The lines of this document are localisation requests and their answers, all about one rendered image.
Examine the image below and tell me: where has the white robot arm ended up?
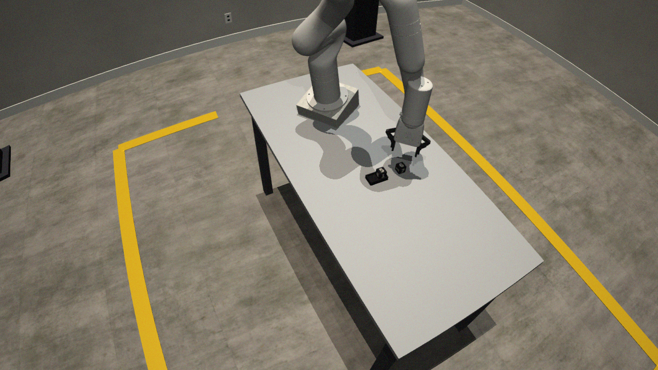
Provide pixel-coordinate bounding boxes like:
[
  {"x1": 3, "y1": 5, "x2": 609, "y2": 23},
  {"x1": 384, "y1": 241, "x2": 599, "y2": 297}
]
[{"x1": 292, "y1": 0, "x2": 433, "y2": 126}]

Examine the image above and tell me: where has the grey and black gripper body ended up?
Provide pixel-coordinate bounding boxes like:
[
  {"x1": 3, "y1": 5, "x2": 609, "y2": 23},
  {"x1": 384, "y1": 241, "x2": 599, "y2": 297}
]
[{"x1": 394, "y1": 116, "x2": 424, "y2": 147}]

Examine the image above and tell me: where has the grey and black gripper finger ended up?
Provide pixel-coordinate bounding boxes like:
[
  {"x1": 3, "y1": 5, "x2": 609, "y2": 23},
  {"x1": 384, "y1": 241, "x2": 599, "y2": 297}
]
[
  {"x1": 415, "y1": 135, "x2": 431, "y2": 157},
  {"x1": 386, "y1": 128, "x2": 396, "y2": 151}
]

